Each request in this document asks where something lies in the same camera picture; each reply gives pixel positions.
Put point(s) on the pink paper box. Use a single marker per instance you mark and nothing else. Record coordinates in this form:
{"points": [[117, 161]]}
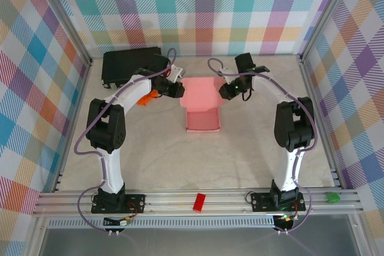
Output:
{"points": [[201, 94]]}

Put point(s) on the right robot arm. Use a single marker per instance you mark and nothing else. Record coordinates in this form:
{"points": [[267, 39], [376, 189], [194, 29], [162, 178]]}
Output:
{"points": [[289, 172]]}

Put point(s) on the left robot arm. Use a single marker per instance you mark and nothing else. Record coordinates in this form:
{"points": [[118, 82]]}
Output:
{"points": [[112, 172]]}

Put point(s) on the orange toy piece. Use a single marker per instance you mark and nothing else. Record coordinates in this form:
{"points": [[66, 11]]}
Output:
{"points": [[145, 100]]}

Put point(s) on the black carry case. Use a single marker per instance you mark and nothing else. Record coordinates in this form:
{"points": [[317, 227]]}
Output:
{"points": [[120, 64]]}

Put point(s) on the red toy brick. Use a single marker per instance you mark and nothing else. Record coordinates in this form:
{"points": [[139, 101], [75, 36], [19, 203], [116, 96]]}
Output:
{"points": [[199, 202]]}

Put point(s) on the black round connector board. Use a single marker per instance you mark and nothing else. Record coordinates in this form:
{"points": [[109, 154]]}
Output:
{"points": [[285, 223], [115, 224]]}

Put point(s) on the green plastic piece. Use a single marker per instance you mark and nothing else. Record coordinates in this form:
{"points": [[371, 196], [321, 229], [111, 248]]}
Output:
{"points": [[333, 197]]}

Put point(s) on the grey metal panel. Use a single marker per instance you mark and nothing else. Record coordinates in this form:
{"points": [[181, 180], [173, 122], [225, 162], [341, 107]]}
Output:
{"points": [[192, 244]]}

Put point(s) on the aluminium side rail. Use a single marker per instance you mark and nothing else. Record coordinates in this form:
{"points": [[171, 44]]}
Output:
{"points": [[78, 103], [315, 103]]}

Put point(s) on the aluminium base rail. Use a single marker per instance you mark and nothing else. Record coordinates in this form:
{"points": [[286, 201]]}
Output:
{"points": [[174, 200]]}

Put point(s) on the aluminium frame post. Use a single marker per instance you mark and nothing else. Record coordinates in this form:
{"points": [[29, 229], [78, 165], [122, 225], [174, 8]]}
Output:
{"points": [[325, 13], [64, 13]]}

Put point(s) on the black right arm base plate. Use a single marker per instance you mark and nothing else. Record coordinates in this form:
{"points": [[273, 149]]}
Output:
{"points": [[261, 202]]}

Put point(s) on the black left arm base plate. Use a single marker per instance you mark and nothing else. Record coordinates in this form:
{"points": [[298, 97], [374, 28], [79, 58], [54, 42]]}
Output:
{"points": [[135, 202]]}

